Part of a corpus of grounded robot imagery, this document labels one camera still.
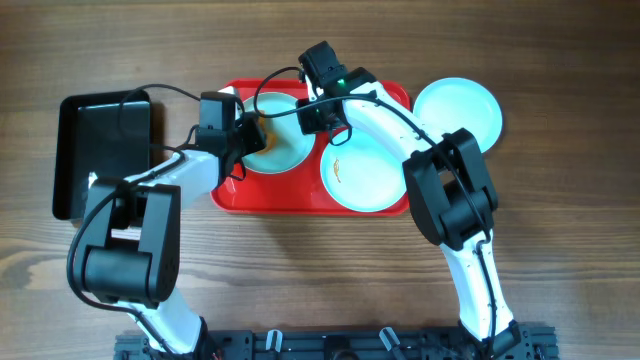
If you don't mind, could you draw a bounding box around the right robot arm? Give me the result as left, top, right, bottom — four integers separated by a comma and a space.
298, 65, 519, 358

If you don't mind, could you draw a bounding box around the orange and green sponge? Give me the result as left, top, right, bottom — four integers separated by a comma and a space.
258, 116, 277, 154

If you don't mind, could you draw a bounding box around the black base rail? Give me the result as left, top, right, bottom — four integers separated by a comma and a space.
113, 323, 560, 360

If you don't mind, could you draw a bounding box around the black water tray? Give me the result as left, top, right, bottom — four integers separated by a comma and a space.
52, 91, 152, 220

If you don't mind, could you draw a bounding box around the light blue plate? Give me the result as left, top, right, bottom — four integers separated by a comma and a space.
243, 92, 316, 174
413, 77, 503, 153
319, 129, 406, 213

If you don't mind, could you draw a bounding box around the red serving tray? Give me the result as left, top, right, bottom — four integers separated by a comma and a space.
210, 77, 412, 217

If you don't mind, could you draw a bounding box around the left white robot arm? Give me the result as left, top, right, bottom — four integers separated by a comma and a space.
66, 112, 266, 359

